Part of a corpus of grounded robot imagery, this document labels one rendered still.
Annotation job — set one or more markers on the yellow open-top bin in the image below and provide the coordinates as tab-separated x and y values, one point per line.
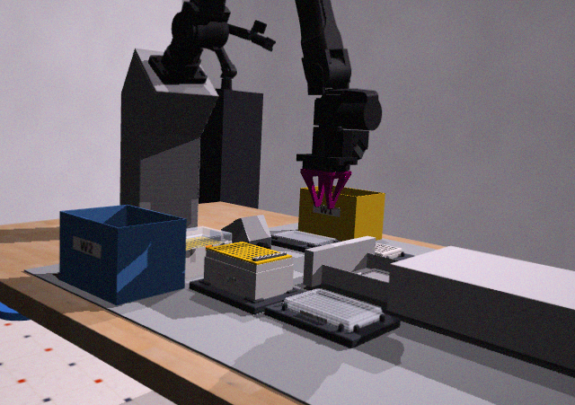
357	213

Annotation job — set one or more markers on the blue open-top bin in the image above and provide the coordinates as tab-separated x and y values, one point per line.
122	264

